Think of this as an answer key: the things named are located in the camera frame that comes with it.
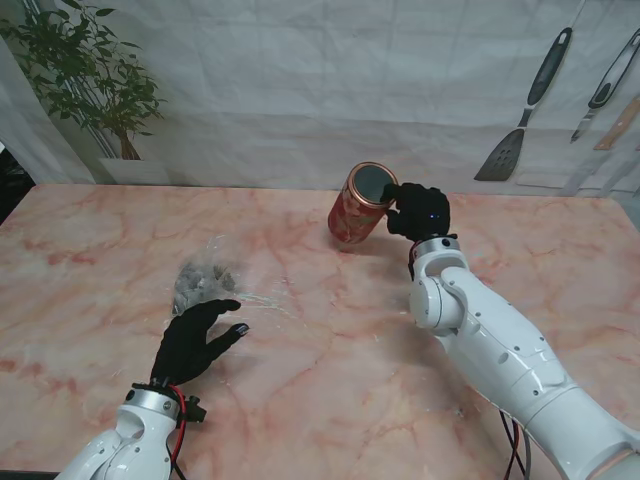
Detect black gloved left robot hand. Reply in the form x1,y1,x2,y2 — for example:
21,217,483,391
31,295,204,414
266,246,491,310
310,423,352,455
151,298,250,389

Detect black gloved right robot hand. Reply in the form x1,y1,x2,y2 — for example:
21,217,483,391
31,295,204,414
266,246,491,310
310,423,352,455
382,182,457,244

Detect red black right arm cables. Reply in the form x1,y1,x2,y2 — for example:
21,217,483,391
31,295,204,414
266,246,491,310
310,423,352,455
498,408,534,480

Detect red floral tea tin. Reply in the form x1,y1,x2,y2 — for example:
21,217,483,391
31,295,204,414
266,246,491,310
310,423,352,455
327,161,399,245

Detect white printed backdrop cloth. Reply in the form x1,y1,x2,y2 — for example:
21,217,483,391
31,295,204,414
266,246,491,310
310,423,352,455
0,0,640,199

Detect printed black handled peeler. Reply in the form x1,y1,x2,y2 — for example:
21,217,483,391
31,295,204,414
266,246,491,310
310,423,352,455
570,32,640,145

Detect red black arm cables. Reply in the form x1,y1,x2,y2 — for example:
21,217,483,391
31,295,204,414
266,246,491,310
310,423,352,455
498,408,534,480
167,384,190,480

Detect printed green potted plant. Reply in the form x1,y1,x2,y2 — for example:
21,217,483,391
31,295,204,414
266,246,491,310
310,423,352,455
0,0,169,185

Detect printed black slotted spatula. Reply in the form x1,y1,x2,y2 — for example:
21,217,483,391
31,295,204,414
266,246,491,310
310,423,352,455
473,27,574,182

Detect printed wooden handled knife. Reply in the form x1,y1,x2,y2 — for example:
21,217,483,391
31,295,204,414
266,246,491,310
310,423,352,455
593,97,640,151

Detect red black left arm cables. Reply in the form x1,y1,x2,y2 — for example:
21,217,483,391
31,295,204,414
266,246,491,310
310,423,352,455
167,384,190,480

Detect clear plastic tea bag pouch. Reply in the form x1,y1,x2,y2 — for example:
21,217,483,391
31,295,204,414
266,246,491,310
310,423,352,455
169,255,242,319

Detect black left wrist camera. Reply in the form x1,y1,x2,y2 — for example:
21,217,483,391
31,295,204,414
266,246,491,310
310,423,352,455
184,394,208,424

